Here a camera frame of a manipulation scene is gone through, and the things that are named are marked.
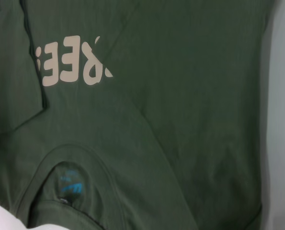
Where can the dark green FREE t-shirt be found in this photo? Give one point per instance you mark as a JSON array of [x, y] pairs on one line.
[[168, 107]]

